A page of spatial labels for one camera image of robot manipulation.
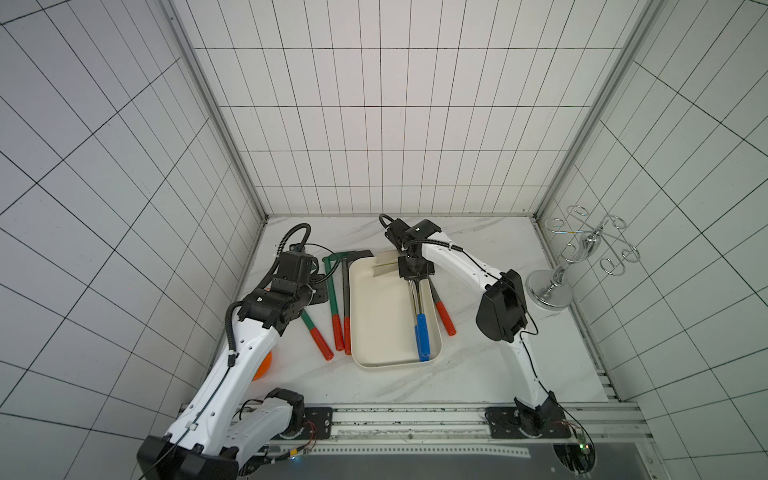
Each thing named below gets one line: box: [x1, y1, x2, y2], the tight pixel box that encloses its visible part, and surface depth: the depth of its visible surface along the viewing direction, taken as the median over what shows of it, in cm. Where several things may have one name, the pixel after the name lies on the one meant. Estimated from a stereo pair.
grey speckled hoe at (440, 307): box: [428, 275, 457, 337], surface depth 94 cm
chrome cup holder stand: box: [526, 205, 640, 311], surface depth 82 cm
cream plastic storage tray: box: [348, 255, 443, 369], surface depth 95 cm
